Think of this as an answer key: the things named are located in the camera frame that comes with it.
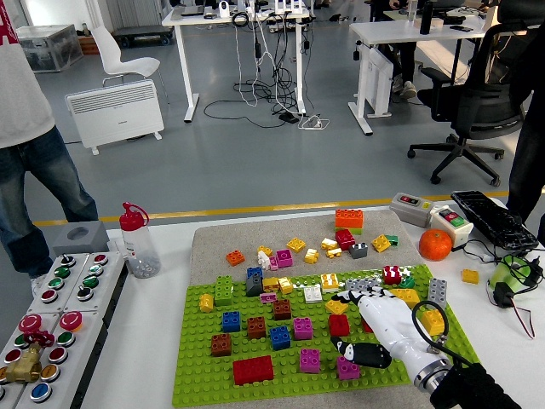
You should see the red square brick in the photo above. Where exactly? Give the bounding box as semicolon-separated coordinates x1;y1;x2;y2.
327;313;352;338

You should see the grey switch box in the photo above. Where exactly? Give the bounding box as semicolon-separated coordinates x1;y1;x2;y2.
389;192;434;228

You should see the long red brick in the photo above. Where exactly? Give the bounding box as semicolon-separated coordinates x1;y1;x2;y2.
232;354;276;386

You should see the white red-green switch box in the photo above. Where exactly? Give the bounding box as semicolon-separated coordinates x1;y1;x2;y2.
429;205;474;251

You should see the grey-brown mat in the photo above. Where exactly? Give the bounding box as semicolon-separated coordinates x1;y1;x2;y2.
188;209;499;409

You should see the person in dark trousers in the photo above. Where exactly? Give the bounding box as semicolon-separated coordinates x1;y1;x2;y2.
505;25;545;233

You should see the black keyboard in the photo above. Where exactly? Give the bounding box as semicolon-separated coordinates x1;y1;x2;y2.
450;190;541;251

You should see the white emergency-stop button box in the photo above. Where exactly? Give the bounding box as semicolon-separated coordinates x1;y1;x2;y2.
0;313;61;409
15;310;112;409

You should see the yellow flat plate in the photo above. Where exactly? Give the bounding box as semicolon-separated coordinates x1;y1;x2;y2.
324;297;349;315

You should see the black power adapter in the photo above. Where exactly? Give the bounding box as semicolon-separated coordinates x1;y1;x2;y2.
493;281;517;308

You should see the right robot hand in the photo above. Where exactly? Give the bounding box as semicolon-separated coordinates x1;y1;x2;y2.
330;285;446;378

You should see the black bottle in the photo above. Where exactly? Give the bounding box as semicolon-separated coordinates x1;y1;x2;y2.
419;1;434;36

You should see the brass valve red handle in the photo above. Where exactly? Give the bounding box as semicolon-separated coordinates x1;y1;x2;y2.
4;330;55;384

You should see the grey block round hole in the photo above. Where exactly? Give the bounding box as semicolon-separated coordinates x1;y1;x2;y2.
51;221;111;258

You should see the clear bottle red cap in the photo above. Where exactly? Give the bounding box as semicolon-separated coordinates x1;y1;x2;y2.
118;201;162;279

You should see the large yellow square brick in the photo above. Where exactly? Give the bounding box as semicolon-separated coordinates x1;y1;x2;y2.
421;308;447;337

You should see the orange fruit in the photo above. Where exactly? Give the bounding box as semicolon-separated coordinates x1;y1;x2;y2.
418;228;454;262

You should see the white desk with cables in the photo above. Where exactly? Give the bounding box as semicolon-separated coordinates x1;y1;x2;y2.
161;3;316;124

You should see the red white striped brick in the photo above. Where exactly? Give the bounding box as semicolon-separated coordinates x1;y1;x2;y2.
381;263;404;285

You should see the dark grey slope brick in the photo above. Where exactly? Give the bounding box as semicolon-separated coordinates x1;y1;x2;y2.
245;273;266;298

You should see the white panel heater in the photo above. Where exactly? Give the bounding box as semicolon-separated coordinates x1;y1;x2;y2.
64;78;166;157

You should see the black plug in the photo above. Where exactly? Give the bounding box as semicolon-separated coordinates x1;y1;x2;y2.
522;253;545;285

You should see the white panel under desk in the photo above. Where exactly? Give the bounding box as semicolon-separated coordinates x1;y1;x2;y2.
366;45;394;119

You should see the yellow curved brick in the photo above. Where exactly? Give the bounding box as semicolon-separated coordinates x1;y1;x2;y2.
389;287;422;308

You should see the person in jeans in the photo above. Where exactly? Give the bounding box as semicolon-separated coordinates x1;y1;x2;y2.
0;0;100;299

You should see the black office chair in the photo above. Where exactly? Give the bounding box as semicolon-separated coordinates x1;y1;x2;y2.
406;0;545;187

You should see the white four-button control box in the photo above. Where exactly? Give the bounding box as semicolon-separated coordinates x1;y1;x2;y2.
26;253;91;315
62;251;128;315

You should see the green studded baseplate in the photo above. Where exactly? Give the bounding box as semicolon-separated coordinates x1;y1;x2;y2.
171;262;481;408

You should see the brown brick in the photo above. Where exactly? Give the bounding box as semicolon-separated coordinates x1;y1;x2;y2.
272;297;294;321
246;314;268;340
210;331;234;358

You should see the large orange brick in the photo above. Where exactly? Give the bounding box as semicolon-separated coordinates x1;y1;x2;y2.
334;208;365;230

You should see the wooden crate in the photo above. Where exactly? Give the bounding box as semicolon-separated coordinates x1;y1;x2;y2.
77;35;101;56

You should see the tall grey brick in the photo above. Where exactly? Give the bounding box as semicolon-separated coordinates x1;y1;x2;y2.
426;276;449;311

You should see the clear storage crate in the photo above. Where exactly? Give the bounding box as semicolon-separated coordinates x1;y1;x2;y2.
15;24;85;74

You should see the seated person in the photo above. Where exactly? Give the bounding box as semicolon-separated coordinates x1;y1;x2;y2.
366;0;427;101

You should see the tall lime green brick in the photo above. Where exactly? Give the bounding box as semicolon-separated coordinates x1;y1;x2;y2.
213;274;236;308

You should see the magenta square brick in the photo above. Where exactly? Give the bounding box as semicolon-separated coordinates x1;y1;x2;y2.
299;348;322;374
292;315;315;341
336;355;361;381

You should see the red black white wire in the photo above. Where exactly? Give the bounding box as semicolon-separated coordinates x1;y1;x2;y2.
513;302;536;341

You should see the white plastic chair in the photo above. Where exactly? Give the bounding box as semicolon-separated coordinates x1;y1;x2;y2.
90;25;170;106

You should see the black wheeled dolly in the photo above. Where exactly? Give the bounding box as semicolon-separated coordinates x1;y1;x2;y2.
112;25;175;49

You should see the long grey brick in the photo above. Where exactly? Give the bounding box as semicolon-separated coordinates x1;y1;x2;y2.
343;276;382;295

